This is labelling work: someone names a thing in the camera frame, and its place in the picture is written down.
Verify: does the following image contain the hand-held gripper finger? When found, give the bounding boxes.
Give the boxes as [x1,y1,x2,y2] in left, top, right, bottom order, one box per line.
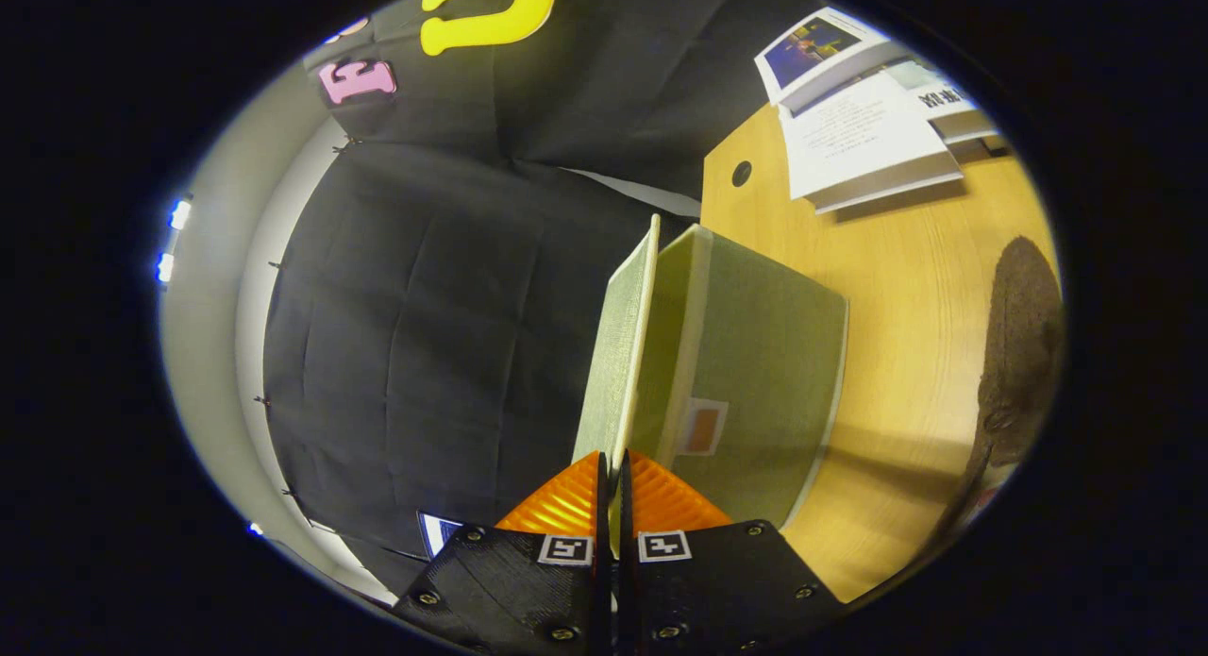
[618,448,846,656]
[392,451,612,656]

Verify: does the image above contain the green fabric storage box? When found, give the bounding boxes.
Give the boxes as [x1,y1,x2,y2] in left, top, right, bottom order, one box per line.
[571,214,850,553]

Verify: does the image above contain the brown fuzzy shoe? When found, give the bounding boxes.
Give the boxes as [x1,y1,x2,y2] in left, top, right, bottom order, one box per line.
[930,236,1065,567]

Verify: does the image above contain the printed colour poster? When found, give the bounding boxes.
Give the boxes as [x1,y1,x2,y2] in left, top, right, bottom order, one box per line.
[417,511,465,559]

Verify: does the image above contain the white text cover book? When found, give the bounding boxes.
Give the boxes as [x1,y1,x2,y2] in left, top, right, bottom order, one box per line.
[779,69,965,215]

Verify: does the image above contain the blue photo cover book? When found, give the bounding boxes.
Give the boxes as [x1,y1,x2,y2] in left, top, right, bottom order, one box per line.
[753,7,893,109]

